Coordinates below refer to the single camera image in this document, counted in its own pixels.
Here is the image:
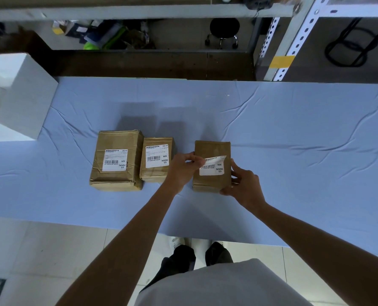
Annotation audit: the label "person's left hand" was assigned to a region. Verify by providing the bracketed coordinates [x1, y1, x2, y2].
[164, 152, 206, 195]

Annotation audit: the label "person's right hand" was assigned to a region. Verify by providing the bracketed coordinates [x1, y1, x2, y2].
[220, 159, 267, 213]

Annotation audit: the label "white shipping label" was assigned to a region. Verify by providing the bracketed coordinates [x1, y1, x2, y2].
[199, 156, 227, 176]

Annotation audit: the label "small brown paper parcel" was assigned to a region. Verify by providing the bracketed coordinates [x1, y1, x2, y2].
[192, 140, 232, 193]

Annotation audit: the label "person's right forearm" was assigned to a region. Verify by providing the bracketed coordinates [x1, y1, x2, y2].
[254, 203, 378, 306]

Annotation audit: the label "person's left forearm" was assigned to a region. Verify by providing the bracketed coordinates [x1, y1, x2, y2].
[55, 185, 180, 306]

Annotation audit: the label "medium brown paper parcel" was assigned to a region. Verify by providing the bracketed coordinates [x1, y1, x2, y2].
[139, 137, 175, 183]

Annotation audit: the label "light blue tablecloth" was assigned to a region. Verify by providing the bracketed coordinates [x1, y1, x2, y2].
[0, 76, 378, 258]

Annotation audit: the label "large brown paper parcel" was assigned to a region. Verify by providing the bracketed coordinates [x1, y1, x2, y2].
[90, 130, 144, 192]

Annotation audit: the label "person's black trousers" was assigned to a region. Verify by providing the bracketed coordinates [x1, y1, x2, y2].
[141, 241, 234, 293]

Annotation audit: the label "dark brown wooden bench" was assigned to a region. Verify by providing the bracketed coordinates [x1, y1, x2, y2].
[0, 30, 256, 81]

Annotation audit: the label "yellow tape strip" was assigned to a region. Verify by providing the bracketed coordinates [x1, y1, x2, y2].
[269, 55, 296, 69]

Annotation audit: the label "person's grey shirt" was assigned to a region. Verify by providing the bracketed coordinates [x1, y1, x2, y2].
[134, 258, 314, 306]

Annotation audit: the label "thin slotted metal upright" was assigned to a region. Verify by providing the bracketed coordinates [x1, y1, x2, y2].
[259, 17, 281, 58]

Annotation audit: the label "black round stool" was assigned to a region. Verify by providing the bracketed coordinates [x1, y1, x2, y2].
[205, 18, 240, 50]

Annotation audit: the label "white slotted metal upright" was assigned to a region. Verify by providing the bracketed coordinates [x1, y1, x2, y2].
[263, 0, 378, 82]

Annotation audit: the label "green and blue bag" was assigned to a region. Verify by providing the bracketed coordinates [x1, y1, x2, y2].
[83, 22, 128, 51]

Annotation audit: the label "grey shelf board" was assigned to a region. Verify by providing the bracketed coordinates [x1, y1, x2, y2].
[0, 0, 295, 22]

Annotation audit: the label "black device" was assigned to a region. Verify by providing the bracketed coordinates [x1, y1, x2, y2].
[243, 0, 273, 11]

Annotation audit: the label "white box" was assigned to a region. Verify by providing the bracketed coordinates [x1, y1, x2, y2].
[0, 53, 59, 142]

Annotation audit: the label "black cable loop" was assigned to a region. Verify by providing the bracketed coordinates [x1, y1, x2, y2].
[324, 17, 378, 68]

